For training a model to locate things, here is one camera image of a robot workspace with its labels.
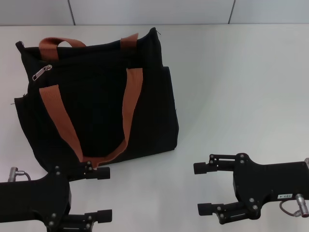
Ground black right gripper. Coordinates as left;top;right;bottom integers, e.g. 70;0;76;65
193;152;309;225

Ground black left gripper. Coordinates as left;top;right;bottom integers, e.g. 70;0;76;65
0;160;113;232

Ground black food bag brown handles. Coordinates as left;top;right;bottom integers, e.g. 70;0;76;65
9;27;181;176

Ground silver zipper pull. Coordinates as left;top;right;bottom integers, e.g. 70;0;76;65
32;64;53;83

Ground right gripper cable silver plug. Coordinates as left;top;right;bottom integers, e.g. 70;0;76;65
279;193;309;218

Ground gripper cable silver plug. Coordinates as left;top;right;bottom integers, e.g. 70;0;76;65
9;166;32;182
279;193;309;218

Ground left gripper cable silver plug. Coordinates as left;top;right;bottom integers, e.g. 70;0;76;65
9;166;32;182

